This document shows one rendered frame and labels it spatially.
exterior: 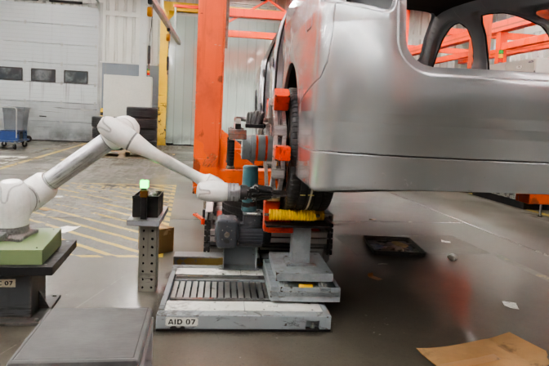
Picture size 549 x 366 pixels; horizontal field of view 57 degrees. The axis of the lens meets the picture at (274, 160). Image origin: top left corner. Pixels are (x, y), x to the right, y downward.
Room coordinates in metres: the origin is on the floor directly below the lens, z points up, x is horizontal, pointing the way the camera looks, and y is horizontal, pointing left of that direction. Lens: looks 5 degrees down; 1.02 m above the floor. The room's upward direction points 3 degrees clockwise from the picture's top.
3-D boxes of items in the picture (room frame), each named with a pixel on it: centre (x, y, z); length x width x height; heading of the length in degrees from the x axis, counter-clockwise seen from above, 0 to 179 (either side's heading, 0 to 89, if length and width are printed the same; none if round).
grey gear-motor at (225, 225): (3.03, 0.13, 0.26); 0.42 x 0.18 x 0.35; 96
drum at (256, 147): (2.72, 0.08, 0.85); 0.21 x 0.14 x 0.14; 96
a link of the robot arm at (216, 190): (2.50, 0.30, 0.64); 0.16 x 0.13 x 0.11; 96
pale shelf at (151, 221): (2.81, 0.69, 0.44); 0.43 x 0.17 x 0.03; 6
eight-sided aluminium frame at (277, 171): (2.73, 0.01, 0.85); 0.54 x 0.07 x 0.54; 6
